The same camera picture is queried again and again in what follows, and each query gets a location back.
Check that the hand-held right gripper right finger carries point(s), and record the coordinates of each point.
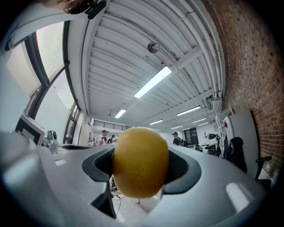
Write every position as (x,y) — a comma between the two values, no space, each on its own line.
(210,188)

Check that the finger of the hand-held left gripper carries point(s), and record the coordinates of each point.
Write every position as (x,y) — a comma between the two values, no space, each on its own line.
(75,146)

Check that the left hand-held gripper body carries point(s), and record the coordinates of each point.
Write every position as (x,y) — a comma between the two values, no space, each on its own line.
(31,130)

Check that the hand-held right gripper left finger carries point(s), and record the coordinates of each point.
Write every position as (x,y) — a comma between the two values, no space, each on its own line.
(66,177)

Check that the yellow oval soap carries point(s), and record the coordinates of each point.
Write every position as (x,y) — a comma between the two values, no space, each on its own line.
(139,161)

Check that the black balcony railing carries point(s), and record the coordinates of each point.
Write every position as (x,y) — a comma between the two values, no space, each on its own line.
(111,125)

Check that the ceiling light panel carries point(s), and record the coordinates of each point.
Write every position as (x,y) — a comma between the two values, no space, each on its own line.
(188,110)
(153,82)
(176,127)
(156,122)
(120,113)
(199,120)

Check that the white metal shelf rack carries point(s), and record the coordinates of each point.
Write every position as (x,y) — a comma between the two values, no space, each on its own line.
(219,119)

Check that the large black-framed window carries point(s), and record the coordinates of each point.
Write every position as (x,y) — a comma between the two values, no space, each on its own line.
(51,55)

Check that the ceiling air conditioner unit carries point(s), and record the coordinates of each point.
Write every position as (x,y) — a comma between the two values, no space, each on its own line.
(213,103)

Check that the person's white shirt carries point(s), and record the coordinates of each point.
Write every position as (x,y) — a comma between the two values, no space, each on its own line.
(44,16)

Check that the silver ceiling dome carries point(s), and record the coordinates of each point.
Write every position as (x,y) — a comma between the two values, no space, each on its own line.
(153,47)

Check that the person's face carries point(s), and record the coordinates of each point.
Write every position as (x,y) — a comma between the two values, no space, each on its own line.
(55,2)

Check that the dark glasses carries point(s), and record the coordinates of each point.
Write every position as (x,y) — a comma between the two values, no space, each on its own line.
(74,7)

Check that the black head-worn camera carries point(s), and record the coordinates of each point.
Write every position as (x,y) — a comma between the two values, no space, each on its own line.
(96,9)

